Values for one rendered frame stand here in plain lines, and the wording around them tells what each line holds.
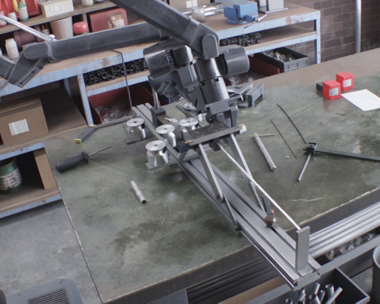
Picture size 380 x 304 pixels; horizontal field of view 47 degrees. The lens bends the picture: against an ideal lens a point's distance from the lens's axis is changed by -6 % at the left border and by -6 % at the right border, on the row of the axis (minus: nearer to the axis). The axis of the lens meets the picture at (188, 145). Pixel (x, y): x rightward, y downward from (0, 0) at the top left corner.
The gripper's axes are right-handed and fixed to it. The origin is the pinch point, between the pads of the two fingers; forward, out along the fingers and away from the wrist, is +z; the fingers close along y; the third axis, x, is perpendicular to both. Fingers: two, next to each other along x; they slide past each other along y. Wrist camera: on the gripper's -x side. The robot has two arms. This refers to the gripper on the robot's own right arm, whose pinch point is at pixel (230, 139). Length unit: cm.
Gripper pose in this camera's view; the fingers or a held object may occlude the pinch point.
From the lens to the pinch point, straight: 107.5
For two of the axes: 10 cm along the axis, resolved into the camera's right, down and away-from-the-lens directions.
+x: 2.9, -1.0, -9.5
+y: -9.1, 2.9, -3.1
